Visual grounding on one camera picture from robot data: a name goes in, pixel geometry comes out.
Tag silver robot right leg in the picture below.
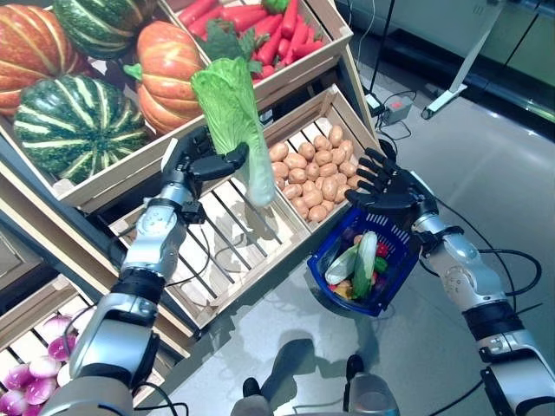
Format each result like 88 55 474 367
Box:
343 354 401 416

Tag dark green striped pumpkin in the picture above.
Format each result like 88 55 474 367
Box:
52 0 157 60
12 74 151 185

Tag blue plastic shopping basket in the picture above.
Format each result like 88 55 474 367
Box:
306 206 421 317

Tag red carrot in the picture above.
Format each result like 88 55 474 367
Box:
178 0 219 27
219 3 271 35
292 40 325 61
280 0 300 41
255 24 284 67

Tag green broccoli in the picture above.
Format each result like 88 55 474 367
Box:
197 19 264 75

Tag grey box red button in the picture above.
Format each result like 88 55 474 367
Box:
383 97 414 126

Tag white power strip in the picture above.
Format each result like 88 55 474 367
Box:
363 93 386 117

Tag silver robot left leg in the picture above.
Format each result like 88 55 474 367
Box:
232 376 275 416

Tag silver robot leg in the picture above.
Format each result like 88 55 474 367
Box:
232 376 275 416
343 354 401 416

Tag white office desk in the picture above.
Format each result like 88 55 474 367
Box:
422 0 555 121

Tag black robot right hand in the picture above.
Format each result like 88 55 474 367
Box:
345 146 439 222

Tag wooden display shelf frame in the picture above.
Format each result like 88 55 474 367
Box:
0 0 387 361

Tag large wooden crate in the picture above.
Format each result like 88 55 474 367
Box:
0 0 265 214

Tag black white robot left hand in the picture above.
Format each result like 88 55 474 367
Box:
160 125 251 191

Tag large orange striped pumpkin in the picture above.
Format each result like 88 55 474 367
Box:
0 3 88 116

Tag small orange pumpkin green stem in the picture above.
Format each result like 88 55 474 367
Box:
123 20 209 135

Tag black tripod stand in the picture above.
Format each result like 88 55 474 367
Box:
362 0 399 99

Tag purple white onion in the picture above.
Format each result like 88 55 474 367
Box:
23 376 58 405
2 363 35 392
28 354 62 379
47 336 78 361
0 389 30 416
46 315 78 344

